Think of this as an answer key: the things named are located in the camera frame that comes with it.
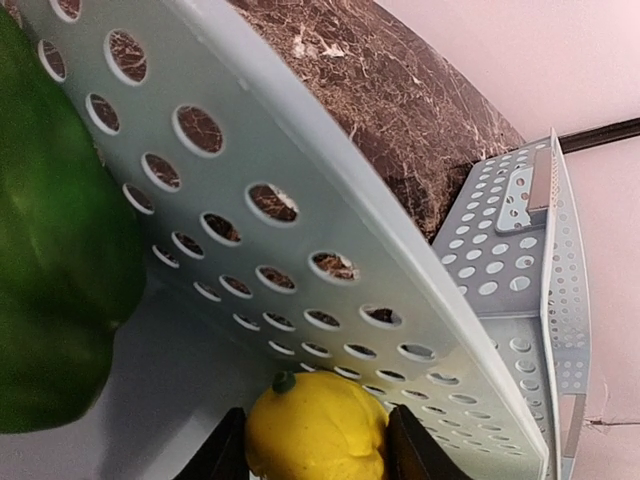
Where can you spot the green toy pepper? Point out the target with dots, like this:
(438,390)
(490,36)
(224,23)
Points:
(72,254)

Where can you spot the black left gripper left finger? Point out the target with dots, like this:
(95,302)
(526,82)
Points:
(221,456)

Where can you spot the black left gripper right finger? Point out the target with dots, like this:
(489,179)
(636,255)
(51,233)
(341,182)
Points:
(413,454)

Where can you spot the large blue perforated basket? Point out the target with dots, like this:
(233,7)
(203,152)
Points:
(512,243)

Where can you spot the small blue perforated basket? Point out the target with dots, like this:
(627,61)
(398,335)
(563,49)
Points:
(271,244)

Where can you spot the yellow toy lemon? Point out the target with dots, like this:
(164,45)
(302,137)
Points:
(316,425)

